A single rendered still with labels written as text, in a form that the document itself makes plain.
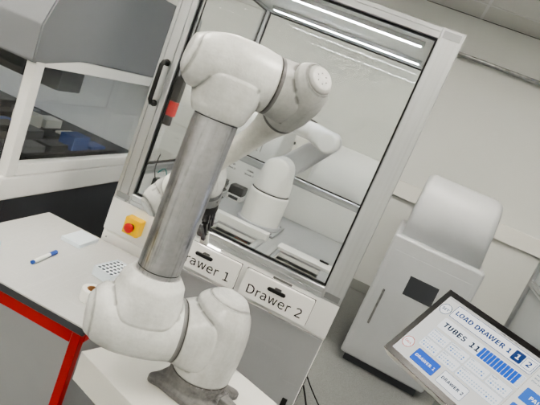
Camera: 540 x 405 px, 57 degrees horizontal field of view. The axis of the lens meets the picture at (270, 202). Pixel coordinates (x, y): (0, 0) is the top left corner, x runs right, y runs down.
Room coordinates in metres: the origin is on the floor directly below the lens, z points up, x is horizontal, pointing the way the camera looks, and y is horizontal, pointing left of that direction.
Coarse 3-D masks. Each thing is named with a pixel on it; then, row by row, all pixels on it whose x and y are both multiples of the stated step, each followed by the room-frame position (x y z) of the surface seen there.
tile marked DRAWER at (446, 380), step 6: (444, 372) 1.42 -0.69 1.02; (438, 378) 1.41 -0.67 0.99; (444, 378) 1.40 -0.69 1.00; (450, 378) 1.40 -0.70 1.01; (444, 384) 1.39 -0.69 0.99; (450, 384) 1.38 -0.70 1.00; (456, 384) 1.38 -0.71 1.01; (462, 384) 1.37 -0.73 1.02; (450, 390) 1.37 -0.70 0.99; (456, 390) 1.36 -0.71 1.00; (462, 390) 1.36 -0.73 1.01; (468, 390) 1.35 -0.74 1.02; (456, 396) 1.35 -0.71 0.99; (462, 396) 1.34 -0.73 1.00
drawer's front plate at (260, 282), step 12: (252, 276) 1.82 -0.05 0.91; (264, 276) 1.82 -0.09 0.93; (240, 288) 1.83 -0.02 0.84; (252, 288) 1.82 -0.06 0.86; (264, 288) 1.81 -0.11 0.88; (288, 288) 1.80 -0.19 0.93; (252, 300) 1.82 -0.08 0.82; (288, 300) 1.79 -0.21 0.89; (300, 300) 1.79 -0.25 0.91; (312, 300) 1.78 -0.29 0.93; (276, 312) 1.80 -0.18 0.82; (288, 312) 1.79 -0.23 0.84; (300, 312) 1.78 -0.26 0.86; (300, 324) 1.78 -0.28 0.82
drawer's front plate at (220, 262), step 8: (192, 248) 1.88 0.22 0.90; (200, 248) 1.87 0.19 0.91; (208, 248) 1.87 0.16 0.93; (192, 256) 1.87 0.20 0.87; (200, 256) 1.87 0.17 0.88; (216, 256) 1.86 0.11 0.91; (224, 256) 1.85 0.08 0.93; (184, 264) 1.88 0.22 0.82; (192, 264) 1.87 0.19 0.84; (208, 264) 1.86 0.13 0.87; (216, 264) 1.85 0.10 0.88; (224, 264) 1.85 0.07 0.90; (232, 264) 1.84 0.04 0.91; (240, 264) 1.84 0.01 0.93; (200, 272) 1.86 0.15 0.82; (216, 272) 1.85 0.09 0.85; (224, 272) 1.85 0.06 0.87; (232, 272) 1.84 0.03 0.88; (216, 280) 1.85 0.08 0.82; (232, 280) 1.84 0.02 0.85
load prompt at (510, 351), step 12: (456, 312) 1.59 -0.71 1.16; (468, 312) 1.57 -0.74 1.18; (468, 324) 1.54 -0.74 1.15; (480, 324) 1.53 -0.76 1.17; (480, 336) 1.49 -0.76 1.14; (492, 336) 1.48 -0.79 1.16; (504, 348) 1.43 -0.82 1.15; (516, 348) 1.42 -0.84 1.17; (516, 360) 1.39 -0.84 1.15; (528, 360) 1.38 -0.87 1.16; (528, 372) 1.35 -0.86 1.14
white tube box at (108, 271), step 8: (96, 264) 1.64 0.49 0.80; (104, 264) 1.67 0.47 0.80; (112, 264) 1.69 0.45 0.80; (120, 264) 1.72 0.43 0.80; (96, 272) 1.63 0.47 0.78; (104, 272) 1.61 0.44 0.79; (112, 272) 1.64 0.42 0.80; (120, 272) 1.66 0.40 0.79; (104, 280) 1.61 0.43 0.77; (112, 280) 1.62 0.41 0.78
